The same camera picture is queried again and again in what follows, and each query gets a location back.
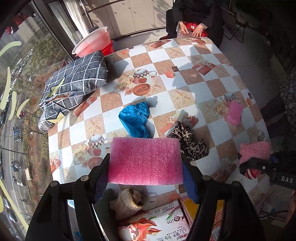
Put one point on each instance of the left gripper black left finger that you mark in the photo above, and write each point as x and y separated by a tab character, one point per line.
51	220

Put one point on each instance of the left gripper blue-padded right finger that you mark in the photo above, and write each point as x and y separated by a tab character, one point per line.
240	220

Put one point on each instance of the pink knitted sleeve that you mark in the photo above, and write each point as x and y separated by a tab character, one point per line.
252	158

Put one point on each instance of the pink foam sponge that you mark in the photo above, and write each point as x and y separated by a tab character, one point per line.
145	161
233	115

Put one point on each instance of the printed snack package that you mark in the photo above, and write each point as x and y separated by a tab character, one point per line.
166	222

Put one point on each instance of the person in floral clothing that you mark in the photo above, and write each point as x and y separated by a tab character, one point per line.
288	96

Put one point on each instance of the beige knitted item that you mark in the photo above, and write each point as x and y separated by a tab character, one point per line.
127	204

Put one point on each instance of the leopard print scrunchie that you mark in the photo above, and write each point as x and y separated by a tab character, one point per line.
193	150

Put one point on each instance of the patterned checkered tablecloth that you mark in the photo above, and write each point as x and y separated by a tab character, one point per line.
184	79

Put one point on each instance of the blue crumpled cloth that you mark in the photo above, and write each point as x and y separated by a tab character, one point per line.
134	118

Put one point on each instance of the checked dark blue cushion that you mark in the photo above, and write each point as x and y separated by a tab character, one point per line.
69	86

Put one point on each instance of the black folding chair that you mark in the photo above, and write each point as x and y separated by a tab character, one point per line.
234	25

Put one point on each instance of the seated person in black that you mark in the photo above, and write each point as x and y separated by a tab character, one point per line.
206	14

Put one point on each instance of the red bucket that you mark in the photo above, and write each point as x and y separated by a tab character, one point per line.
108	49

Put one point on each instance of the pink plastic basin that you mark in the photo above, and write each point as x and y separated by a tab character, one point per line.
97	40

